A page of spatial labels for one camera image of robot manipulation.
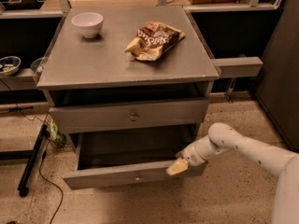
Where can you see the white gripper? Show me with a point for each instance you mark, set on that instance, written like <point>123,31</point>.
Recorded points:
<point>192,156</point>

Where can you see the grey drawer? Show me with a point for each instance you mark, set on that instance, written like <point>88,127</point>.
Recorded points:
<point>120,116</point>
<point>124,157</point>

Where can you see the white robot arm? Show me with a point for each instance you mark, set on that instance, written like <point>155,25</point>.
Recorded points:
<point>277,161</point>

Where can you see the grey drawer cabinet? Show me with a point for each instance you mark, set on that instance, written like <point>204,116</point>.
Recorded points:
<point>98,71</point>

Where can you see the grey top drawer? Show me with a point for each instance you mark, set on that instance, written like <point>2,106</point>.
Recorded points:
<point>120,116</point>

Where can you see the grey side shelf right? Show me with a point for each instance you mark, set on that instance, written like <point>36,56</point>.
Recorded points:
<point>238,67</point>

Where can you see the grey side shelf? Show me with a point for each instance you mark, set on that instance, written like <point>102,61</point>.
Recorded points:
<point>238,67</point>
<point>20,81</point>

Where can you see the brown snack chip bag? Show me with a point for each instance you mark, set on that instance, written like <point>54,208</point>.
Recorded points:
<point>153,40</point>

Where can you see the black table leg bar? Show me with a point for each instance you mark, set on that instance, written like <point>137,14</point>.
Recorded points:
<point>22,189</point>

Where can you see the white ceramic bowl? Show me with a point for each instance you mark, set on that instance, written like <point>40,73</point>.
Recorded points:
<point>88,24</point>

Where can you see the clear glass bowl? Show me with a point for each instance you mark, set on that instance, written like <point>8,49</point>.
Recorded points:
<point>36,63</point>

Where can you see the grey side shelf left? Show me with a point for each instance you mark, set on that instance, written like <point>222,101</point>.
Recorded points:
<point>20,81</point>

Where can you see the blue patterned bowl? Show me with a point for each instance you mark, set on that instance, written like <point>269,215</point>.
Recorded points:
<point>9,65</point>

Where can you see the green item in wire basket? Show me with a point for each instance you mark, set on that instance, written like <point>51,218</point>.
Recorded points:
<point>56,138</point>

